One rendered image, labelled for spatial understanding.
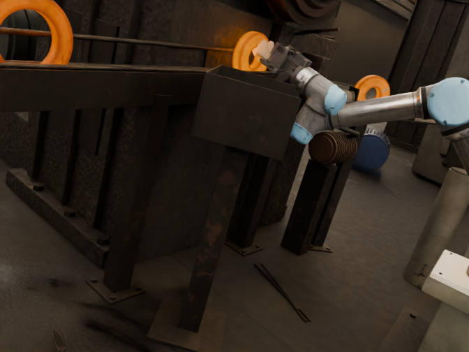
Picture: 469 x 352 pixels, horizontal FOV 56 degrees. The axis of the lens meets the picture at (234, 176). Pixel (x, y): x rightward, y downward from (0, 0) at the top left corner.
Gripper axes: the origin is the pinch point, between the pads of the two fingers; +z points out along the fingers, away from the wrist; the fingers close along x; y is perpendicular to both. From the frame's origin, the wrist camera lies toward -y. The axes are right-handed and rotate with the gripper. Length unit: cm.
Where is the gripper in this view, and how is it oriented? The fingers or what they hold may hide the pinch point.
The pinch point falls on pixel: (253, 51)
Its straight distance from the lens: 148.8
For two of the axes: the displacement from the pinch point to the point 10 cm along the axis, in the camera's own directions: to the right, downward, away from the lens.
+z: -6.4, -6.2, 4.5
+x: -6.3, 1.0, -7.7
